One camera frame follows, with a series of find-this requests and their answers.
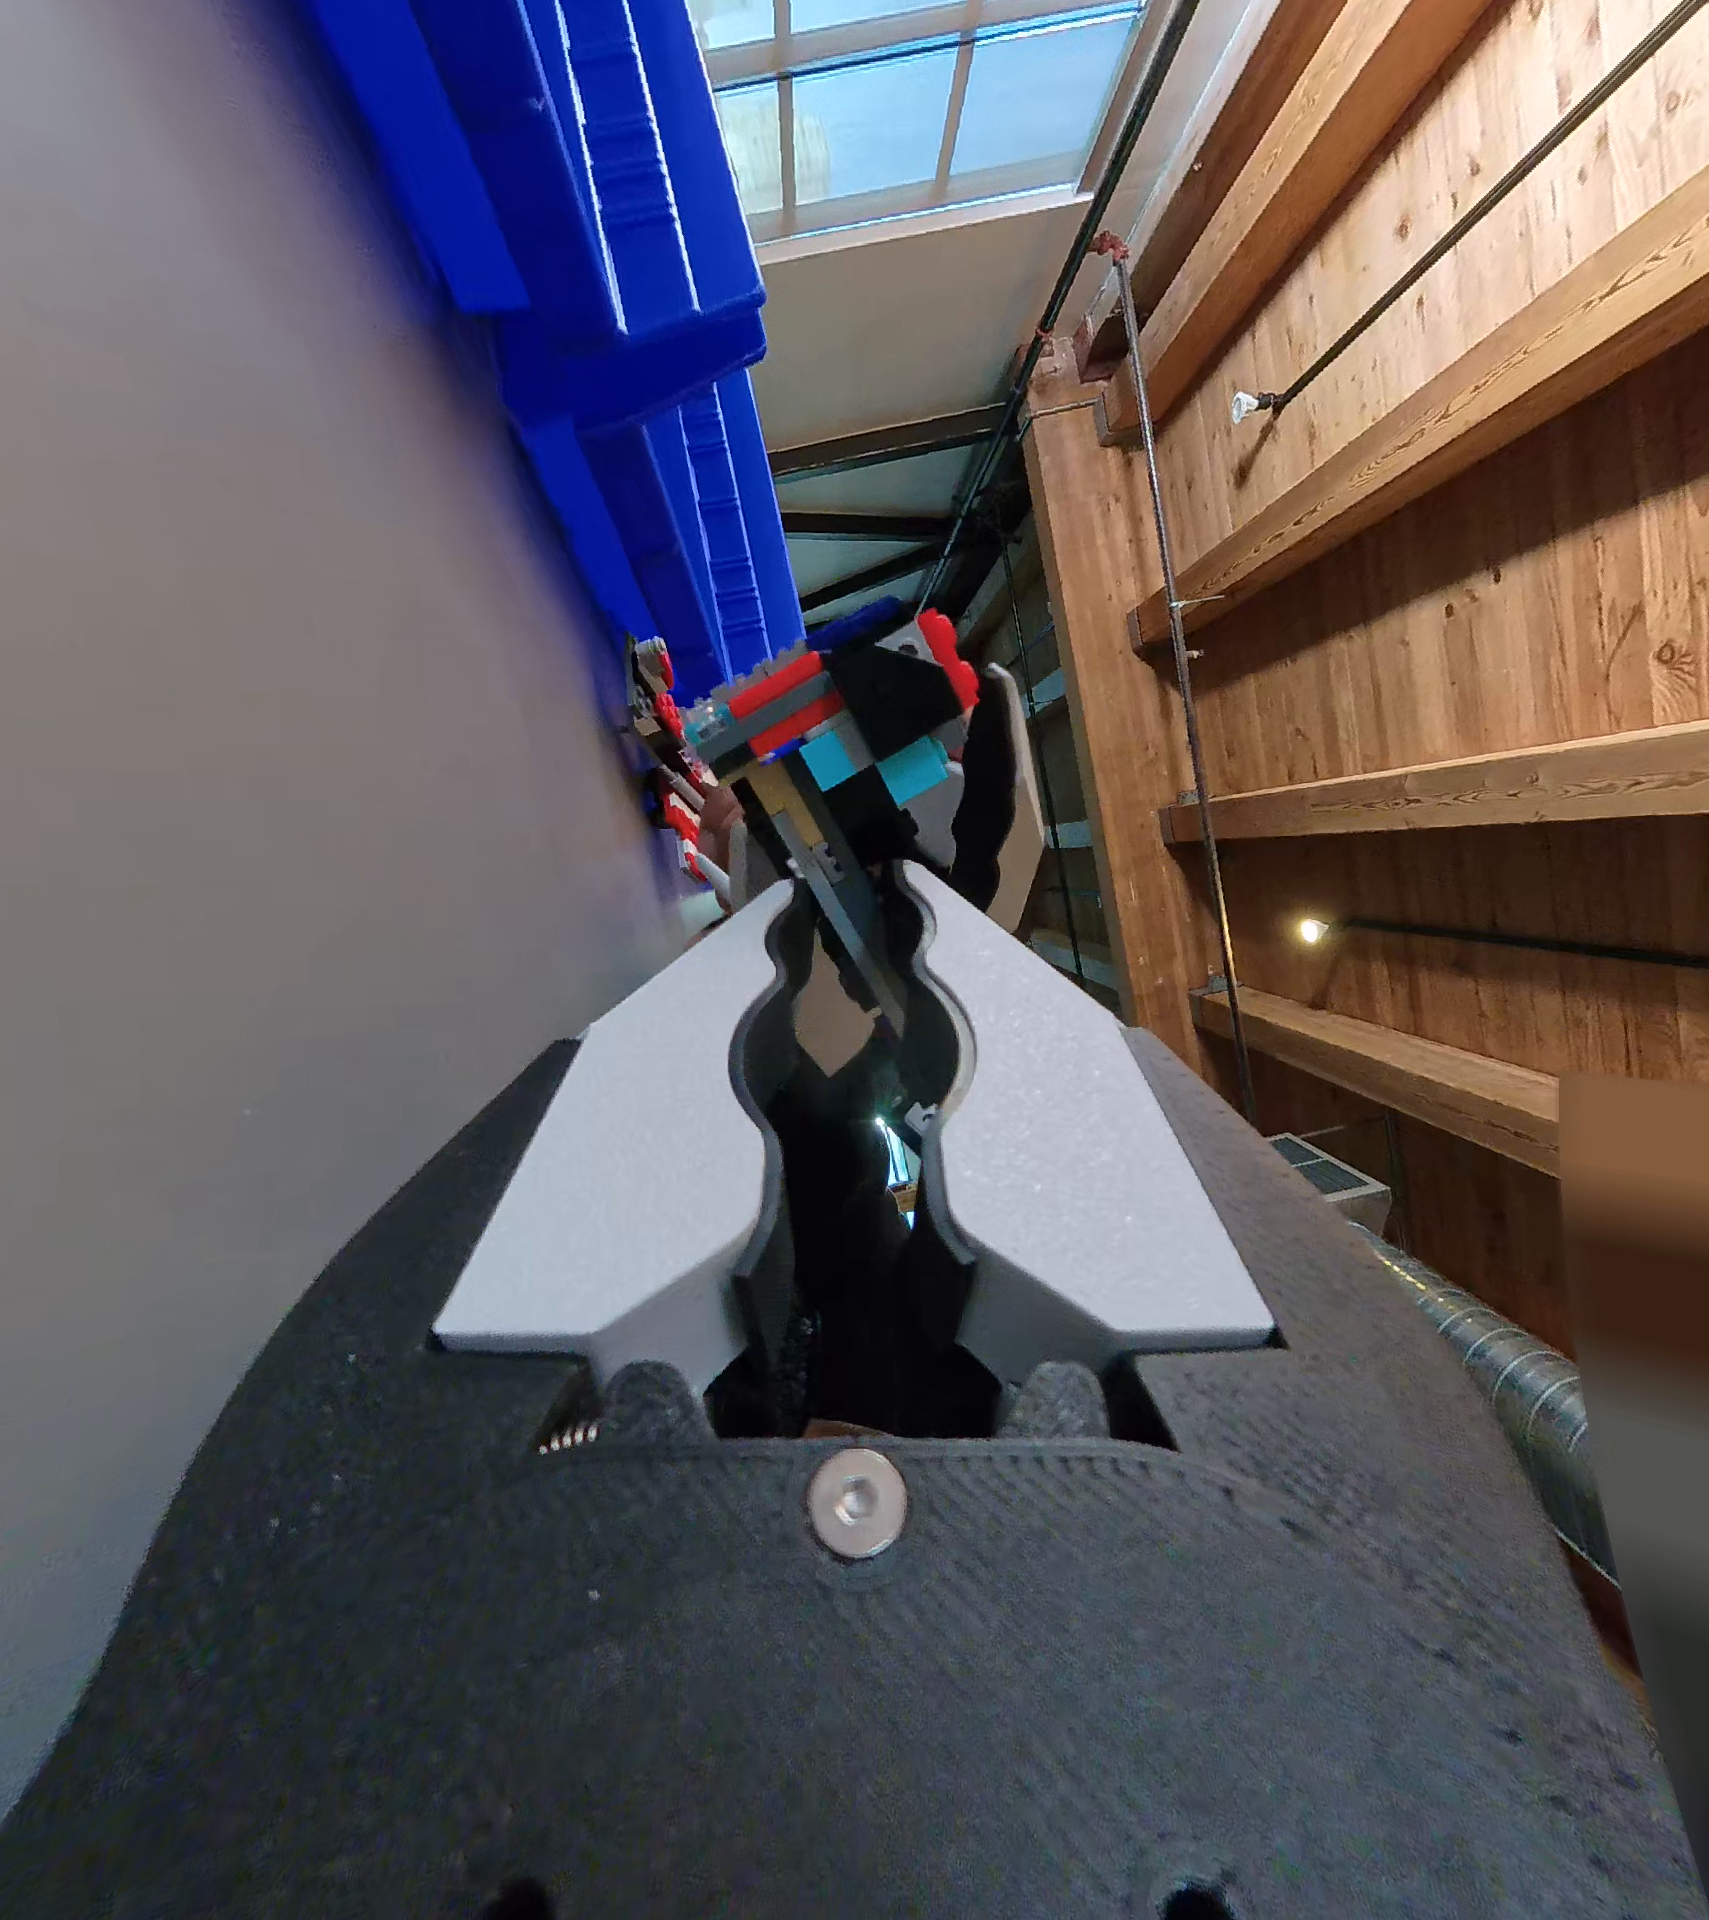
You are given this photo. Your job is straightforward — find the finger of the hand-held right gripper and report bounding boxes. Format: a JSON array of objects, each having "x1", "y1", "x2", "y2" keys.
[
  {"x1": 723, "y1": 816, "x2": 796, "y2": 920},
  {"x1": 951, "y1": 658, "x2": 1053, "y2": 935}
]

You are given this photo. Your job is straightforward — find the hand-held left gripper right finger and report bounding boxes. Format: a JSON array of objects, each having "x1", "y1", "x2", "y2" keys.
[{"x1": 892, "y1": 856, "x2": 1279, "y2": 1386}]

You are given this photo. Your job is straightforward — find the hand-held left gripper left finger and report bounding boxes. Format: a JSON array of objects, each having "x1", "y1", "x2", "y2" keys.
[{"x1": 430, "y1": 876, "x2": 815, "y2": 1389}]

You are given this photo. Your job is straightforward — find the toy brick model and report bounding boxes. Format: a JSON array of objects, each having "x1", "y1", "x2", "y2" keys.
[{"x1": 689, "y1": 606, "x2": 983, "y2": 1141}]

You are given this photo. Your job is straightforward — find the loose toy bricks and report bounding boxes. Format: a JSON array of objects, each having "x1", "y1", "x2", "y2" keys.
[{"x1": 624, "y1": 630, "x2": 734, "y2": 889}]

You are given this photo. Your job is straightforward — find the wooden ceiling beam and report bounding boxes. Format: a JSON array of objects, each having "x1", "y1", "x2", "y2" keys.
[
  {"x1": 1162, "y1": 704, "x2": 1709, "y2": 843},
  {"x1": 1128, "y1": 110, "x2": 1709, "y2": 656},
  {"x1": 1094, "y1": 0, "x2": 1501, "y2": 444},
  {"x1": 1191, "y1": 982, "x2": 1566, "y2": 1177}
]

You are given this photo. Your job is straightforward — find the small blue storage bin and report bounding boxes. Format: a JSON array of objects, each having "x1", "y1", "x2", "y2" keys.
[{"x1": 508, "y1": 374, "x2": 804, "y2": 707}]

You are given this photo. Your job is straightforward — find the hanging spot lamp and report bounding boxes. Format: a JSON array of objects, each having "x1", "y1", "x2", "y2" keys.
[{"x1": 1228, "y1": 0, "x2": 1709, "y2": 424}]

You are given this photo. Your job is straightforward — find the rusty ceiling rod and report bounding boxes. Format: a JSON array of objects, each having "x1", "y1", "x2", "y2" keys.
[{"x1": 1094, "y1": 230, "x2": 1262, "y2": 1119}]

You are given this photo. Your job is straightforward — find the large paned window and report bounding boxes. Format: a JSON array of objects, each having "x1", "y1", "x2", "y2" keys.
[{"x1": 689, "y1": 0, "x2": 1156, "y2": 241}]

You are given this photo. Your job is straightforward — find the large blue storage bin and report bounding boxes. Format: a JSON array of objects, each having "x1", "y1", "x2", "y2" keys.
[{"x1": 299, "y1": 0, "x2": 772, "y2": 435}]

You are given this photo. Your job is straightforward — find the duct vent grille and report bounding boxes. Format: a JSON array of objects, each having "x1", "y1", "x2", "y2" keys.
[{"x1": 1267, "y1": 1132, "x2": 1397, "y2": 1204}]

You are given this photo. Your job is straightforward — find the silver ventilation duct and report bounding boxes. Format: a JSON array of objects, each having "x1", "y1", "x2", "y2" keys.
[{"x1": 1340, "y1": 1222, "x2": 1622, "y2": 1592}]

